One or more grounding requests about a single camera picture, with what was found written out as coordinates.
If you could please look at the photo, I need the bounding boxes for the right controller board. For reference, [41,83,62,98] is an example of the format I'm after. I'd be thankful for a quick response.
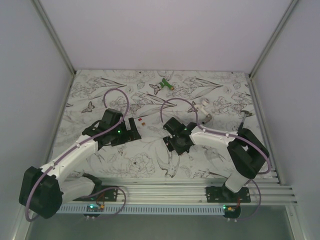
[223,205,241,222]

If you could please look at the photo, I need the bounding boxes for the metal pipe elbow fitting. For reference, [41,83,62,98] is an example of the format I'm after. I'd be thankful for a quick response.
[194,98,213,125]

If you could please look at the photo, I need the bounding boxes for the clear plastic fuse box cover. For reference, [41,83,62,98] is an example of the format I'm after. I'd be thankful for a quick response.
[204,148,220,161]

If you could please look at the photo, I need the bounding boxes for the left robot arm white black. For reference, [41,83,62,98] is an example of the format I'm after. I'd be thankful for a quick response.
[18,108,142,219]

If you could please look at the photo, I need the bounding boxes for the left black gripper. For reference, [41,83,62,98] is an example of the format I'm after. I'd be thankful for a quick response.
[110,117,141,147]

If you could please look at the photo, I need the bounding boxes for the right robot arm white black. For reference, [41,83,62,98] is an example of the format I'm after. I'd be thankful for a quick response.
[163,117,271,203]

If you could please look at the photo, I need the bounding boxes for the floral printed table mat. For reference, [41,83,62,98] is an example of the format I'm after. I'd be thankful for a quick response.
[53,69,262,180]

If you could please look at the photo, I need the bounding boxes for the controller board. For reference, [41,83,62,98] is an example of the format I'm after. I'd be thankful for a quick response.
[83,203,104,220]
[223,205,241,222]

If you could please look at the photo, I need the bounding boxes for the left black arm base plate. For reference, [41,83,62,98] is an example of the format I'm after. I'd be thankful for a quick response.
[74,185,118,203]

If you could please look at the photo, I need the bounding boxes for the white slotted cable duct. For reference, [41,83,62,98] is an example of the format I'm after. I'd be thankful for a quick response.
[57,203,225,216]

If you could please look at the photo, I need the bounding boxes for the aluminium rail frame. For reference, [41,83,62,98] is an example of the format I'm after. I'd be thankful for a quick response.
[30,0,320,240]

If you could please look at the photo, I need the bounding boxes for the black fuse box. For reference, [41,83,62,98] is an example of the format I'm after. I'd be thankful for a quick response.
[163,136,176,152]

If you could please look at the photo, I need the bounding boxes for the small hammer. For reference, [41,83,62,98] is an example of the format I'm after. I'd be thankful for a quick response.
[238,110,253,131]

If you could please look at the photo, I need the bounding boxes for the left controller board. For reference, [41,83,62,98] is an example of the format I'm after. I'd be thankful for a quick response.
[83,203,104,220]

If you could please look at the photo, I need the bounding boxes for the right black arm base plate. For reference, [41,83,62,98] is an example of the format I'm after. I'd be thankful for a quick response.
[205,185,251,204]

